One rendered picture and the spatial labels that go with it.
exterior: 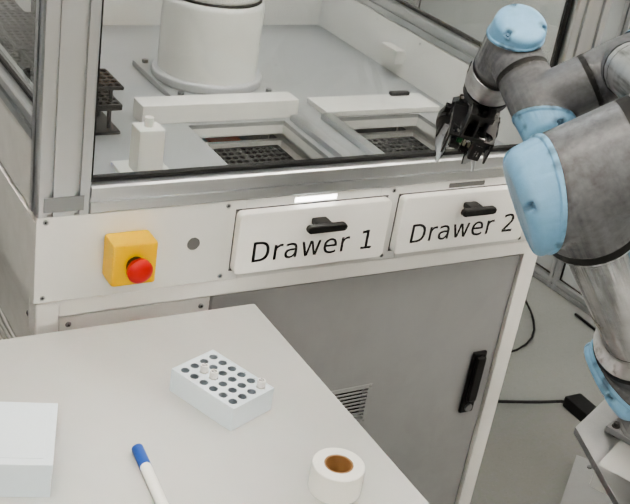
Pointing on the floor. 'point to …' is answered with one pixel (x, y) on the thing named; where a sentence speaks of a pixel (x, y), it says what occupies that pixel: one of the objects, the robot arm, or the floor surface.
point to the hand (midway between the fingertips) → (454, 151)
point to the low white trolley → (178, 414)
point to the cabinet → (346, 340)
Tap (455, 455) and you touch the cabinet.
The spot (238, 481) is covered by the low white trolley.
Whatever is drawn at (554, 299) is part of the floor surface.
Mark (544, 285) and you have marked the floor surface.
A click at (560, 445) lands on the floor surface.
